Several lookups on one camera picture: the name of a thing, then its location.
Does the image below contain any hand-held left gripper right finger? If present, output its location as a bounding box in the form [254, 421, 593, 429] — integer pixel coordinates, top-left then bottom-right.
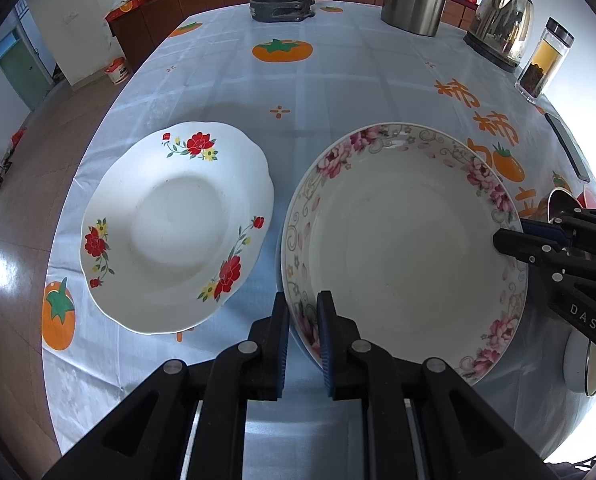
[316, 290, 559, 480]

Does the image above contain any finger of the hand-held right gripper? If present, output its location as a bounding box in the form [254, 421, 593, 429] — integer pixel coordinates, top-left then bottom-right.
[493, 229, 596, 306]
[520, 209, 596, 259]

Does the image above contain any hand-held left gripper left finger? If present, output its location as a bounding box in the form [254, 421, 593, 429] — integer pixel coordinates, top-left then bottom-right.
[42, 291, 291, 480]

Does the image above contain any white plate with pink flowers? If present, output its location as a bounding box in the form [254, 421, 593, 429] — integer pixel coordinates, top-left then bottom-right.
[280, 122, 529, 387]

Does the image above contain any white plate with red flowers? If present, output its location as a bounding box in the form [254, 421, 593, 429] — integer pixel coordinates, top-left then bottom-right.
[80, 121, 275, 335]

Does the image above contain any white bowl with metal rim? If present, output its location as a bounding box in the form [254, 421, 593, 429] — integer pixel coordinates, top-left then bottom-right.
[564, 330, 596, 398]

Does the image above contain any black smartphone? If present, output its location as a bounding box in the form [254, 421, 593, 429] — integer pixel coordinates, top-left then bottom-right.
[544, 112, 591, 183]

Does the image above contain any glass tea bottle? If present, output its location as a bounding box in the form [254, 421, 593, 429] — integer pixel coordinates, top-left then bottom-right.
[515, 17, 575, 104]

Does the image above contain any stainless steel electric kettle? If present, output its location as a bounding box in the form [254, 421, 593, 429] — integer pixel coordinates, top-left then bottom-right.
[464, 0, 535, 72]

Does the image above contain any persimmon print tablecloth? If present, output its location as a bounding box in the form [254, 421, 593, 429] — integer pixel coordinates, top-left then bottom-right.
[42, 2, 596, 480]

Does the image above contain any white plastic bucket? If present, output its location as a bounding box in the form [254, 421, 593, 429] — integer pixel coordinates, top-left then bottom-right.
[104, 57, 131, 86]

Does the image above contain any brown wooden cabinet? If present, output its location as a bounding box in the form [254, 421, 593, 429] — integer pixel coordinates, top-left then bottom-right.
[105, 0, 479, 73]

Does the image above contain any orange cardboard box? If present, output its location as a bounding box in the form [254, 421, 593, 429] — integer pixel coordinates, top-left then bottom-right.
[105, 0, 151, 23]

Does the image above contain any green door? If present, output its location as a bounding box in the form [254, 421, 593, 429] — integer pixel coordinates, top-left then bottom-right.
[0, 30, 54, 111]

